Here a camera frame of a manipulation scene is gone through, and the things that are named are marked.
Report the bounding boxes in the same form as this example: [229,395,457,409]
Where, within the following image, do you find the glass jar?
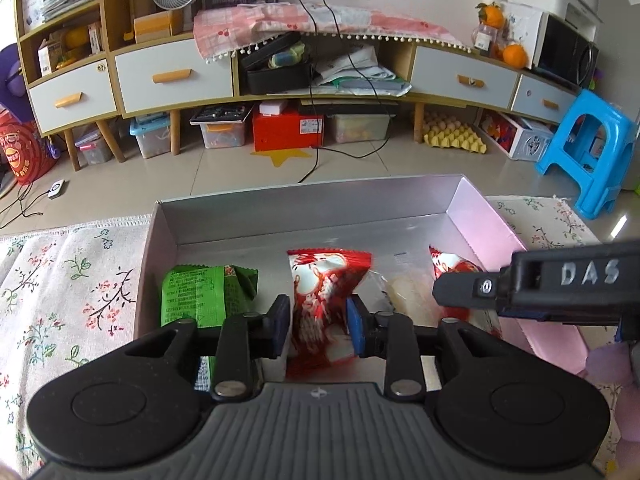
[472,25,498,56]

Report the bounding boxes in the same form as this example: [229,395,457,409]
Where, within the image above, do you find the pile of loose papers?
[312,45,412,97]

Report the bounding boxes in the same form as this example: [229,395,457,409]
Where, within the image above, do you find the purple bag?
[0,42,31,111]

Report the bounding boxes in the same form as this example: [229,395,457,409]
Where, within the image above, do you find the yellow egg trays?
[424,112,487,155]

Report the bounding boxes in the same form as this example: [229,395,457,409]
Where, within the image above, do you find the white toy box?
[477,110,555,162]

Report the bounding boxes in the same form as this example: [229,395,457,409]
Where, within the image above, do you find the green snack packet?
[160,265,260,392]

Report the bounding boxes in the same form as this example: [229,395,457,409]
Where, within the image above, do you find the small clear storage bin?
[75,127,113,165]

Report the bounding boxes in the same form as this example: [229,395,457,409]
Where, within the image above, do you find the silver cardboard box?
[134,174,591,392]

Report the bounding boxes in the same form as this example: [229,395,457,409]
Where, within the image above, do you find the white flat box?
[565,0,603,26]

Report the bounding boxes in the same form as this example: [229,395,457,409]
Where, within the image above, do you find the wide clear storage bin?
[325,112,392,143]

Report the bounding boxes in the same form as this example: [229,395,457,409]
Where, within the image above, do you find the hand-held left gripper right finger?
[345,295,517,398]

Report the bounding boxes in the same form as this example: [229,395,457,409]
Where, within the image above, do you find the red storage box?
[251,102,326,153]

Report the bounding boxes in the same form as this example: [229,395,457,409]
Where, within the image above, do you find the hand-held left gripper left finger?
[122,294,292,405]

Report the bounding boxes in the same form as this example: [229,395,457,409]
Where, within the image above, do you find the red printed bag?
[0,107,58,186]

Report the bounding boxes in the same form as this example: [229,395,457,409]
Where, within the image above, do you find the open black case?
[239,31,316,96]

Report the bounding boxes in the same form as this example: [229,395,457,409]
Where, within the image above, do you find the black tool tray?
[190,105,253,125]

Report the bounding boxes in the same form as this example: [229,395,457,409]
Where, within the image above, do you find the blue lid storage bin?
[130,115,173,160]

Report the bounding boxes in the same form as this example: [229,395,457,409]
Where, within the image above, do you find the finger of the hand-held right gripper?
[432,270,507,321]

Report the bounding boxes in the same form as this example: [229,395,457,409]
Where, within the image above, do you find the red snack packet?
[286,247,373,378]
[429,245,503,338]

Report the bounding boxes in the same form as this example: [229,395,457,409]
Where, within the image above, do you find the small white carton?
[37,39,67,77]

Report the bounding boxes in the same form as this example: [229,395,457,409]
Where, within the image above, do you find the wooden tv cabinet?
[14,0,581,171]

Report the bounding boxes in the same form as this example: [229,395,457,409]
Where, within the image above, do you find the floral tablecloth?
[0,195,601,480]

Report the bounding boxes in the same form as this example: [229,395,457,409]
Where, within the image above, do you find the yellow cardboard box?
[132,10,185,43]

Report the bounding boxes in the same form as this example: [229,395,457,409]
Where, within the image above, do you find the clear pale cake packet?
[372,270,441,328]

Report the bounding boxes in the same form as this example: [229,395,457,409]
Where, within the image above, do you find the black microwave oven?
[532,12,600,93]

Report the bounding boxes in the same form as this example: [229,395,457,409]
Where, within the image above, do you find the pink checked cloth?
[194,2,473,63]

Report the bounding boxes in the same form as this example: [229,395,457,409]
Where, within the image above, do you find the white drawer orange handle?
[27,62,118,133]
[511,75,578,123]
[411,45,521,110]
[115,39,235,113]

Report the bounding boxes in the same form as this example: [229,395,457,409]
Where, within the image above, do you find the blue plastic stool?
[535,89,640,221]

